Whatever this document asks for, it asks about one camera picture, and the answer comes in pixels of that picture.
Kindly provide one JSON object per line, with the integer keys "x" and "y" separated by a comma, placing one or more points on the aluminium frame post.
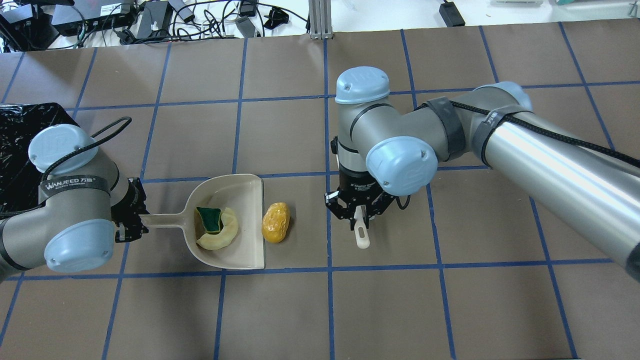
{"x": 319, "y": 20}

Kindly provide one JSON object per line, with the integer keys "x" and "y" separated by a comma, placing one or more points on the beige plastic dustpan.
{"x": 241, "y": 192}

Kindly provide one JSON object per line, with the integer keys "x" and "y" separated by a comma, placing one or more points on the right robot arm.
{"x": 384, "y": 155}

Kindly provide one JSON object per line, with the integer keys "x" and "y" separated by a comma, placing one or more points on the bin with black bag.
{"x": 19, "y": 124}

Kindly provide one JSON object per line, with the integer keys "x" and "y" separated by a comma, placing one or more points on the green yellow sponge piece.
{"x": 211, "y": 219}

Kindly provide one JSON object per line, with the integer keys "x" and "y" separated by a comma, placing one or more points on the orange yellow bread lump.
{"x": 275, "y": 222}

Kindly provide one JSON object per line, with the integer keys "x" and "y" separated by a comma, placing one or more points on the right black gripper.
{"x": 353, "y": 182}

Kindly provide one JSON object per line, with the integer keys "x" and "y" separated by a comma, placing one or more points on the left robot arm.
{"x": 85, "y": 205}

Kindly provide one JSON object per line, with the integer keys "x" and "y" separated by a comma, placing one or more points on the white hand brush black bristles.
{"x": 360, "y": 230}

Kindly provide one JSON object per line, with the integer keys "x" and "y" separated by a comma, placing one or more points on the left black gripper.
{"x": 128, "y": 206}

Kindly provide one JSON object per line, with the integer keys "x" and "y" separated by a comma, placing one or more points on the black power adapter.
{"x": 450, "y": 14}

